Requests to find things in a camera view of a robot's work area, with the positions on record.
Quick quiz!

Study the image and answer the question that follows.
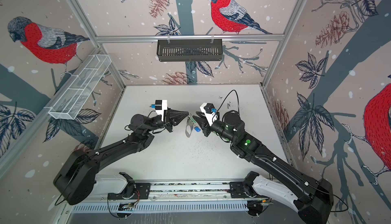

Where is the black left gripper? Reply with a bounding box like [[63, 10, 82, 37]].
[[145, 108, 187, 134]]

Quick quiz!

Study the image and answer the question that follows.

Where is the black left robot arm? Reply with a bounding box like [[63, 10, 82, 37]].
[[53, 109, 189, 205]]

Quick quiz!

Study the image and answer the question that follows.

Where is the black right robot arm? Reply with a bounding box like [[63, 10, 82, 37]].
[[193, 112, 334, 224]]

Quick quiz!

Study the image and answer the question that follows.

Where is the small circuit board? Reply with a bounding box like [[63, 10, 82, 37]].
[[118, 203, 136, 211]]

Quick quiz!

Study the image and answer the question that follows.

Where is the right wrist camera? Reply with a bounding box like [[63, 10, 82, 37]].
[[200, 103, 218, 126]]

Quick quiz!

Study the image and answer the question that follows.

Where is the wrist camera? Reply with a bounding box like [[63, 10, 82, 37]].
[[200, 103, 218, 126], [150, 100, 168, 122]]

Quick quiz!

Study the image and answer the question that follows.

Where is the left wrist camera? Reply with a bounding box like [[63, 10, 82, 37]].
[[150, 100, 168, 122]]

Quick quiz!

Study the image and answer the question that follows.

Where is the right camera cable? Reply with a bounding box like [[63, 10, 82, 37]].
[[215, 89, 240, 113]]

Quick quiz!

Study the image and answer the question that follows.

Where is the black wall basket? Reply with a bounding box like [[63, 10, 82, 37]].
[[156, 39, 223, 62]]

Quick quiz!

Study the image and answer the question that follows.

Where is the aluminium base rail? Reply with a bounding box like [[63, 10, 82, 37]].
[[71, 181, 282, 218]]

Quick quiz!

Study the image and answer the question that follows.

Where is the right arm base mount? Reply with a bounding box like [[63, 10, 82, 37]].
[[227, 171, 270, 200]]

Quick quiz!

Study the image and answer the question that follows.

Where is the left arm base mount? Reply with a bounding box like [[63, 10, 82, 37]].
[[108, 172, 151, 200]]

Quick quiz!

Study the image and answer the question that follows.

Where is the white wire mesh basket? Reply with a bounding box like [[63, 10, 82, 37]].
[[48, 54, 112, 120]]

